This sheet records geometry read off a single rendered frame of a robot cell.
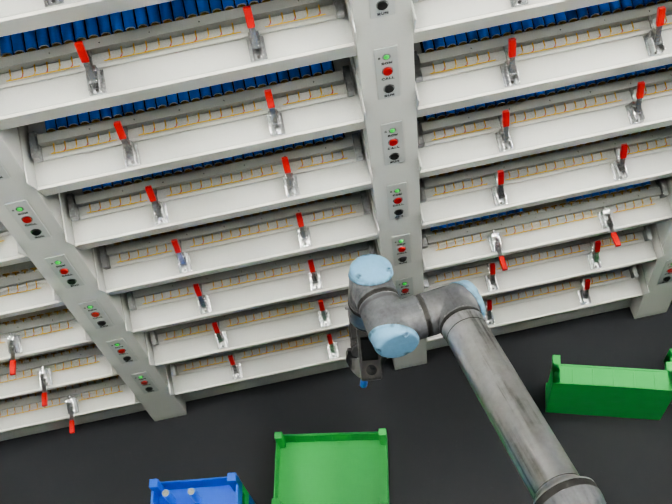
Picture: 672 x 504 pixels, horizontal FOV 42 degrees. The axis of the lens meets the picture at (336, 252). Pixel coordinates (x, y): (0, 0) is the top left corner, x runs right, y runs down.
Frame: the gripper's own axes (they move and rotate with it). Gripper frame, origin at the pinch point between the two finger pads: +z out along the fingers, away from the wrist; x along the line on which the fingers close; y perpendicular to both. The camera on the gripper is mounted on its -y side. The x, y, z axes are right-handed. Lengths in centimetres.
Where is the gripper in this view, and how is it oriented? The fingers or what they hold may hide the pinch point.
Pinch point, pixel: (365, 375)
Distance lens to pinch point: 210.9
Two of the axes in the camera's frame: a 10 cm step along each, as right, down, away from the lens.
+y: -0.8, -7.4, 6.7
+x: -10.0, 0.5, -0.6
